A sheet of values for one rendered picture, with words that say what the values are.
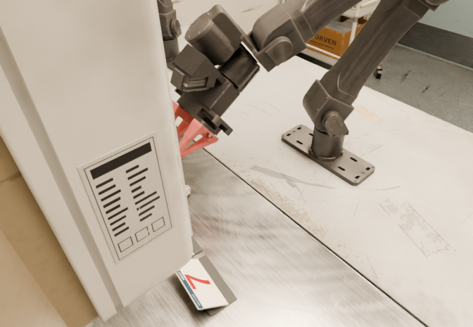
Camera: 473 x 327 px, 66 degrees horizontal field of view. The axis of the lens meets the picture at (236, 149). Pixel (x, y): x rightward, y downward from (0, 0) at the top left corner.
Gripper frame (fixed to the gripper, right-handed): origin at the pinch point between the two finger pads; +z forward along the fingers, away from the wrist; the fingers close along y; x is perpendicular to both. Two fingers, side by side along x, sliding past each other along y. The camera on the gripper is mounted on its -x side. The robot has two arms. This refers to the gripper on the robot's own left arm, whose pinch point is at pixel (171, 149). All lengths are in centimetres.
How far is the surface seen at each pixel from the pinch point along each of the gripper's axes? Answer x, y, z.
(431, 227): 21.2, 36.5, -18.1
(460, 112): 213, 9, -122
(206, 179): 13.9, 1.2, 1.4
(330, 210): 17.6, 22.6, -9.4
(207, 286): 1.6, 19.2, 10.9
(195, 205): 10.0, 5.0, 5.8
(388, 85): 218, -42, -116
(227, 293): 3.4, 21.7, 10.0
